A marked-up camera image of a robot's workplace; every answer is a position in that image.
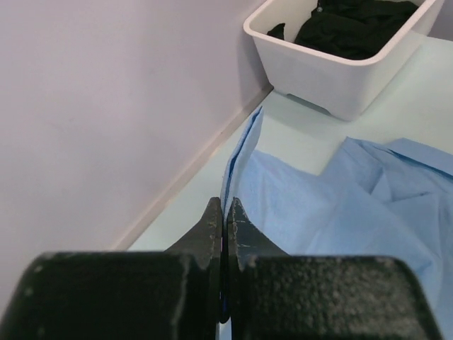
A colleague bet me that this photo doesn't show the black shirt in bin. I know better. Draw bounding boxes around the black shirt in bin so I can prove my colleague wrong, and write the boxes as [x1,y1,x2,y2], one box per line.
[265,0,420,61]

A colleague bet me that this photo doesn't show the white plastic bin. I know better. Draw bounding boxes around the white plastic bin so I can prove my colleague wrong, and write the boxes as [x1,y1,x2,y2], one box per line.
[243,1,444,121]

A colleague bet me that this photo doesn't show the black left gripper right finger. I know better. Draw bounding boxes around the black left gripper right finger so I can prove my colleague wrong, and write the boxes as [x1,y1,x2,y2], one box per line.
[224,198,442,339]

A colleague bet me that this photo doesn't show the light blue long sleeve shirt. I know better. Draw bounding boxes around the light blue long sleeve shirt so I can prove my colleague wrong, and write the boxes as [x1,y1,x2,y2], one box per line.
[219,105,453,284]

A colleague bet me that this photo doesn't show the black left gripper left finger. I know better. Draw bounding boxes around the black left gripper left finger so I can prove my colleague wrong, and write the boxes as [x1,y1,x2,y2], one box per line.
[1,198,223,339]

